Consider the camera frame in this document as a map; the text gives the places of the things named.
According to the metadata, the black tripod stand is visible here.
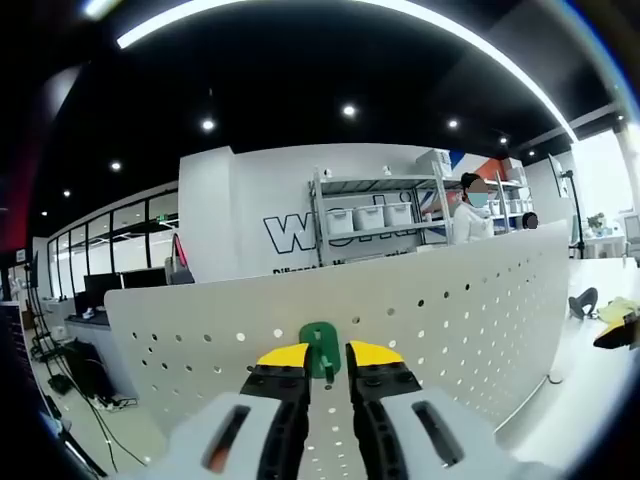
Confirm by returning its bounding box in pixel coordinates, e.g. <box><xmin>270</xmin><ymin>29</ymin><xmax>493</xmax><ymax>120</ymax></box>
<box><xmin>27</xmin><ymin>249</ymin><xmax>71</xmax><ymax>396</ymax></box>

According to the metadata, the white storage bin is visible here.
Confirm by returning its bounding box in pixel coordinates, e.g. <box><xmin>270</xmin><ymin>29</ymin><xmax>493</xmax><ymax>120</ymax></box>
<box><xmin>327</xmin><ymin>208</ymin><xmax>354</xmax><ymax>235</ymax></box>
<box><xmin>384</xmin><ymin>201</ymin><xmax>414</xmax><ymax>228</ymax></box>
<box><xmin>353</xmin><ymin>205</ymin><xmax>386</xmax><ymax>232</ymax></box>

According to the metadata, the grey metal shelf rack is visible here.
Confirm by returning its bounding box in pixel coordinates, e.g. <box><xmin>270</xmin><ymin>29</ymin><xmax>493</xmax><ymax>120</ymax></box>
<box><xmin>307</xmin><ymin>162</ymin><xmax>539</xmax><ymax>261</ymax></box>

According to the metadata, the yellow cloth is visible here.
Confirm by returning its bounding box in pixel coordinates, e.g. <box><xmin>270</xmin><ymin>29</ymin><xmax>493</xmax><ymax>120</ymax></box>
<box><xmin>597</xmin><ymin>296</ymin><xmax>640</xmax><ymax>324</ymax></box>

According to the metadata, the monitor on black stand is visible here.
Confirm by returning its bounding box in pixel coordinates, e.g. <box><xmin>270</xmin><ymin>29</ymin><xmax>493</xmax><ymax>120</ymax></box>
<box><xmin>547</xmin><ymin>152</ymin><xmax>586</xmax><ymax>260</ymax></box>

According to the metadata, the ceiling light strip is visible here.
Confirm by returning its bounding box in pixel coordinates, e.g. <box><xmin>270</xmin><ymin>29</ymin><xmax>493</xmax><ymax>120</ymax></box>
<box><xmin>115</xmin><ymin>0</ymin><xmax>581</xmax><ymax>146</ymax></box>

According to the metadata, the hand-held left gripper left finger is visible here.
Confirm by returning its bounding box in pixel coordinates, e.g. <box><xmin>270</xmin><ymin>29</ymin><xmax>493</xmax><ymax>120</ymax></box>
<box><xmin>142</xmin><ymin>342</ymin><xmax>314</xmax><ymax>480</ymax></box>

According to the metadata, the grey bag pink strap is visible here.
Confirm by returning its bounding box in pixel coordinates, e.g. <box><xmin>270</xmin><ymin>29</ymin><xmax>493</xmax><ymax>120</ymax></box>
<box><xmin>168</xmin><ymin>233</ymin><xmax>195</xmax><ymax>286</ymax></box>

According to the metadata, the black curved object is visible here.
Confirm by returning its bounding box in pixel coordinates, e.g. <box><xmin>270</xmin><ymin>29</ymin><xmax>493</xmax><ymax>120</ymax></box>
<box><xmin>568</xmin><ymin>288</ymin><xmax>599</xmax><ymax>319</ymax></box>

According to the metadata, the white perforated mounting plate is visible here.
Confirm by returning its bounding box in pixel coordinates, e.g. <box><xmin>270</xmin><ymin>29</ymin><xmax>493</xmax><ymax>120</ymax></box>
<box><xmin>103</xmin><ymin>219</ymin><xmax>572</xmax><ymax>480</ymax></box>

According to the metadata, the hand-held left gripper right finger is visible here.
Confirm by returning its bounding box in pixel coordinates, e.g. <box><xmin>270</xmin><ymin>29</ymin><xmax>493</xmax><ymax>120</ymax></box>
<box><xmin>347</xmin><ymin>339</ymin><xmax>531</xmax><ymax>480</ymax></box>

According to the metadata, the green hook assembly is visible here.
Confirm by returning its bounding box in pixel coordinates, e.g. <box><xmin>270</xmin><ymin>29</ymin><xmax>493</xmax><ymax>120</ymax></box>
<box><xmin>298</xmin><ymin>321</ymin><xmax>344</xmax><ymax>385</ymax></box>

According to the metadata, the black computer monitor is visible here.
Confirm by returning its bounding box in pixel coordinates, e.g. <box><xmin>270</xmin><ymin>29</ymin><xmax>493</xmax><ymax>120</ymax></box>
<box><xmin>83</xmin><ymin>273</ymin><xmax>124</xmax><ymax>312</ymax></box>
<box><xmin>121</xmin><ymin>267</ymin><xmax>169</xmax><ymax>290</ymax></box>

